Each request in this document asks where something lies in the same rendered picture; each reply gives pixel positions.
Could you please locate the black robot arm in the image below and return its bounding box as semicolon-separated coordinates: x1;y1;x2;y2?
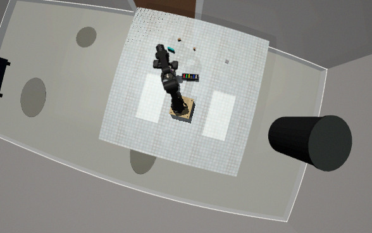
155;44;185;114

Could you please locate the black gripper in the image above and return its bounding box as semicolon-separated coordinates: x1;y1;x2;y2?
153;60;178;70

